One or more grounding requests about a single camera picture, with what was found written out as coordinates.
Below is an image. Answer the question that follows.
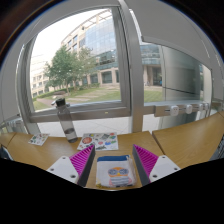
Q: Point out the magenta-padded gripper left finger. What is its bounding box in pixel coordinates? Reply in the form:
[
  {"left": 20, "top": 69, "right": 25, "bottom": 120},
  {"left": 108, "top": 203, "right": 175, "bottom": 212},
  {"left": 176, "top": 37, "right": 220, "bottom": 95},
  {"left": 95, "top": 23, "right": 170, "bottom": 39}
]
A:
[{"left": 45, "top": 144, "right": 96, "bottom": 188}]

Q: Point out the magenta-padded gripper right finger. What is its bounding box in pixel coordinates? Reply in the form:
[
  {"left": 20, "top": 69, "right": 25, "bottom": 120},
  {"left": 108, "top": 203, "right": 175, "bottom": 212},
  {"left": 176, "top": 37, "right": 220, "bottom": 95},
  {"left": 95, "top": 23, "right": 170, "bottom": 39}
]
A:
[{"left": 132, "top": 143, "right": 182, "bottom": 187}]

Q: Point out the white cartoon print towel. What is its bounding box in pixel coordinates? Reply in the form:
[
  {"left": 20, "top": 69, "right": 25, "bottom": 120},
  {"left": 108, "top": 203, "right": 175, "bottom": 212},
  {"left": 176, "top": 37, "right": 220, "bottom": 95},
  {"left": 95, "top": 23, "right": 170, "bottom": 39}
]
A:
[{"left": 95, "top": 154, "right": 138, "bottom": 189}]

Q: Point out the small colourful sticker sheet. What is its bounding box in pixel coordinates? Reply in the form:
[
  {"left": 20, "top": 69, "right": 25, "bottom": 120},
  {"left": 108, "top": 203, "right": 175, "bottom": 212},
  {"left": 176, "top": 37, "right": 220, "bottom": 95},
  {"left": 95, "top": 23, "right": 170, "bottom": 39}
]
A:
[{"left": 27, "top": 133, "right": 50, "bottom": 147}]

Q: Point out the large colourful sticker sheet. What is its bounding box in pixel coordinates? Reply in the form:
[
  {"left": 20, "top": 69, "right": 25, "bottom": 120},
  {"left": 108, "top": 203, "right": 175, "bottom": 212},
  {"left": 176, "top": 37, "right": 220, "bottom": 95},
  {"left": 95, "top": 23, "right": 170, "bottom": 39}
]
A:
[{"left": 76, "top": 132, "right": 120, "bottom": 152}]

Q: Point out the clear dark-capped drink bottle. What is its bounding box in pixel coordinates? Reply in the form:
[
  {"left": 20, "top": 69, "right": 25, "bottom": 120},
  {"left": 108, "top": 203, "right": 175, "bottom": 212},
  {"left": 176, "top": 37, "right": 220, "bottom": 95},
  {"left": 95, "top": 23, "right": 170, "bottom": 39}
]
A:
[{"left": 54, "top": 97, "right": 79, "bottom": 144}]

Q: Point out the green tree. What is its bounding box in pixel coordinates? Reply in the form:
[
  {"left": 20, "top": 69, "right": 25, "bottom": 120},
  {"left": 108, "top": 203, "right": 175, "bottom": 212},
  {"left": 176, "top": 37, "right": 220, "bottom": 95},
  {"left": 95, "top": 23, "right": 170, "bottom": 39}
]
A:
[{"left": 44, "top": 44, "right": 98, "bottom": 96}]

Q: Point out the glass fronted building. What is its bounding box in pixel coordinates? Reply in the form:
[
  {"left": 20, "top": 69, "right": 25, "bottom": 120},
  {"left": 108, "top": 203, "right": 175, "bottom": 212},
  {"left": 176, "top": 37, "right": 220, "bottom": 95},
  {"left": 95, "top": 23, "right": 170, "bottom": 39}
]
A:
[{"left": 31, "top": 9, "right": 164, "bottom": 98}]

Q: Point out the white wall socket rail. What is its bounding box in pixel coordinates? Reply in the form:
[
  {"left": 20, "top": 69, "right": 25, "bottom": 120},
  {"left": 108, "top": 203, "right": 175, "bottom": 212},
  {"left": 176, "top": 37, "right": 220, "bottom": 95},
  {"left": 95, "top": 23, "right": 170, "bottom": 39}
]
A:
[
  {"left": 153, "top": 101, "right": 215, "bottom": 118},
  {"left": 0, "top": 114, "right": 26, "bottom": 135}
]

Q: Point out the grey window frame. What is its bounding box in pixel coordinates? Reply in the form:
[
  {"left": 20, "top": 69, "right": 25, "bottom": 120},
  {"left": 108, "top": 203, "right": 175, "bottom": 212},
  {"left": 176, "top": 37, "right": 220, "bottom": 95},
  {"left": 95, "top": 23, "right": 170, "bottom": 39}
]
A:
[{"left": 16, "top": 0, "right": 148, "bottom": 135}]

